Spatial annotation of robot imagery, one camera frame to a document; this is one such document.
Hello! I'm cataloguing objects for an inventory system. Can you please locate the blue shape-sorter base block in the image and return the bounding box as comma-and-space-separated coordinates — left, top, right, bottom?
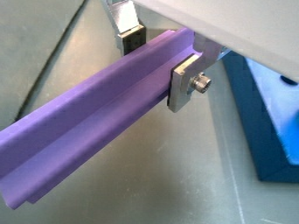
222, 52, 299, 183

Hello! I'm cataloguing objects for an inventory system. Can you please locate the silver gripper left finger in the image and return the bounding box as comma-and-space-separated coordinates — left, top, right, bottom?
101, 0, 145, 55

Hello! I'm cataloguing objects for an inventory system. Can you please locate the purple star-profile bar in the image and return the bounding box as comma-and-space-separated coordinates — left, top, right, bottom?
0, 28, 193, 209

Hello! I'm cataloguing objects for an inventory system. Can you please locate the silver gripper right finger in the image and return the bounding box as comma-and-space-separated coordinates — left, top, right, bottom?
166, 33, 229, 113

